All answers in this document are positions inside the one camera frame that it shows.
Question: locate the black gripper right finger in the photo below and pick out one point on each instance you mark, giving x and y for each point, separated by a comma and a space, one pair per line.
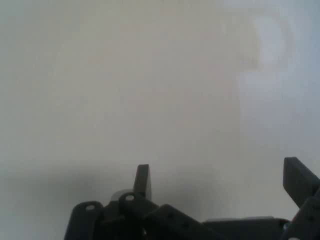
300, 182

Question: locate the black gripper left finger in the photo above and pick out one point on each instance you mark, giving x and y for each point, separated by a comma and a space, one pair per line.
143, 180

